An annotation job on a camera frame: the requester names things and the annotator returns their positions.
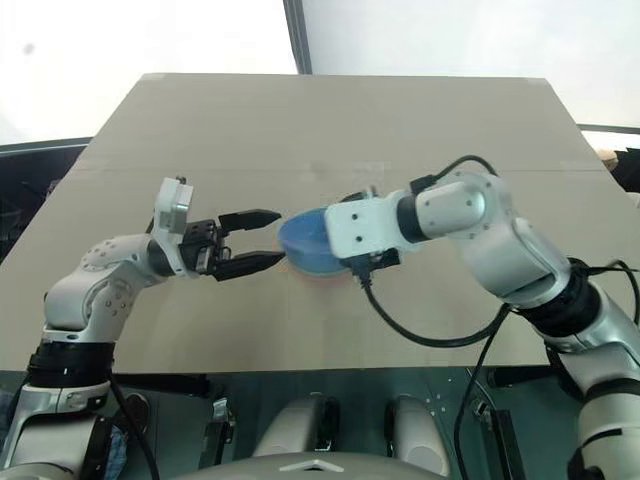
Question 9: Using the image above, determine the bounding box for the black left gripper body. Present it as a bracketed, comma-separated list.
[180, 218, 232, 278]

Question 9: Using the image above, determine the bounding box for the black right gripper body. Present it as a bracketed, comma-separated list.
[340, 247, 404, 276]

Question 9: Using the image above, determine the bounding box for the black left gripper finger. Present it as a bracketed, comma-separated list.
[211, 251, 287, 282]
[217, 208, 283, 235]

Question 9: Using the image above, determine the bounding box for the blue bowl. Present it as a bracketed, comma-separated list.
[277, 206, 352, 277]

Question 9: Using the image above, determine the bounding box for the pink bowl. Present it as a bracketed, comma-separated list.
[298, 269, 349, 290]

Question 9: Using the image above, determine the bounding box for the white rounded robot leg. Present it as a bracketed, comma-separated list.
[388, 394, 452, 477]
[263, 393, 342, 464]

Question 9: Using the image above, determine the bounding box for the grey robot torso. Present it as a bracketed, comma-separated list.
[185, 451, 446, 480]

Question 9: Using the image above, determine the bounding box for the dark-clothed bystander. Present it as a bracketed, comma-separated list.
[597, 145, 640, 209]

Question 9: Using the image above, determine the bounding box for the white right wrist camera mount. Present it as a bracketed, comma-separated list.
[324, 192, 403, 262]

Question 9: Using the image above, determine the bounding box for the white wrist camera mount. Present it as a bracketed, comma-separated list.
[151, 175, 195, 277]
[324, 192, 403, 262]

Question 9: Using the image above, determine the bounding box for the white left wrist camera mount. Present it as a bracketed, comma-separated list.
[151, 175, 195, 277]

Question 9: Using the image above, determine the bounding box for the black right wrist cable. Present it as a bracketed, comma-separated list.
[356, 259, 512, 480]

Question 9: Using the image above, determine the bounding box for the black right forearm cable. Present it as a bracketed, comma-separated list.
[409, 155, 502, 194]

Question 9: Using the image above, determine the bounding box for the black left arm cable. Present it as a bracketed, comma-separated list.
[107, 372, 162, 480]

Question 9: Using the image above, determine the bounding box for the dark window frame post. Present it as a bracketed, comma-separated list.
[282, 0, 315, 76]

